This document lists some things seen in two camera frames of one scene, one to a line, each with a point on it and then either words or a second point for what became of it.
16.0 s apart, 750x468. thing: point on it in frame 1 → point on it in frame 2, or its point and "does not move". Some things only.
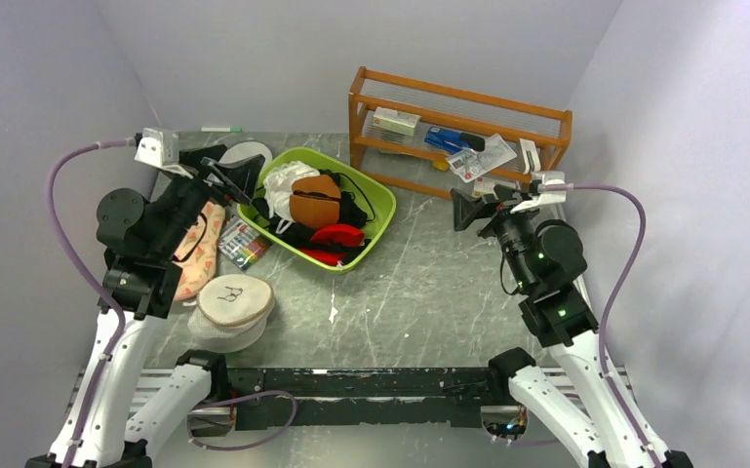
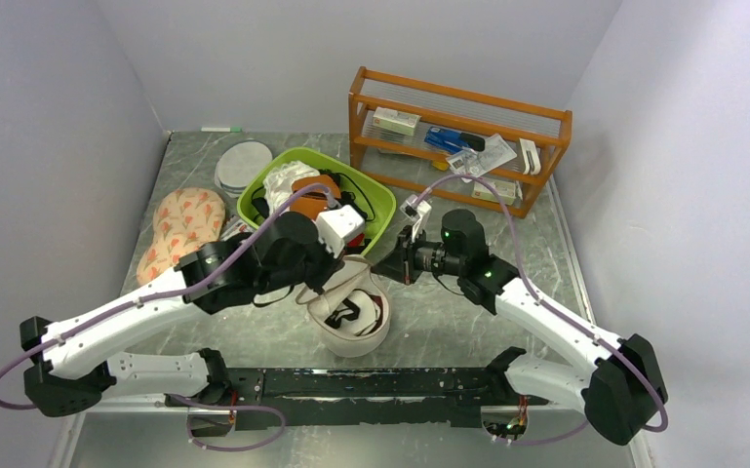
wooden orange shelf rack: x=441 y=139 does not move
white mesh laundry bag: x=231 y=313 → x=354 y=273
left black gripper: x=191 y=159 → x=332 y=265
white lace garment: x=278 y=186 does not move
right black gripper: x=506 y=199 → x=402 y=267
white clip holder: x=534 y=157 does not move
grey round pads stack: x=242 y=150 does not move
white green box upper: x=394 y=121 does not move
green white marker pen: x=233 y=129 does not move
